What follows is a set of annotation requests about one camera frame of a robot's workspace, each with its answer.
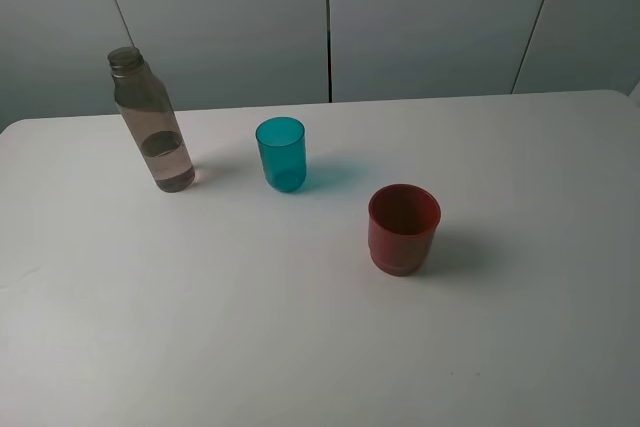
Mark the red plastic cup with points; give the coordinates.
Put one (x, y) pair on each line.
(403, 219)

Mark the teal translucent plastic cup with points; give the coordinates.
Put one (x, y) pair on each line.
(281, 144)

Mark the clear plastic water bottle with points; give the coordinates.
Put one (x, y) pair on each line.
(144, 104)

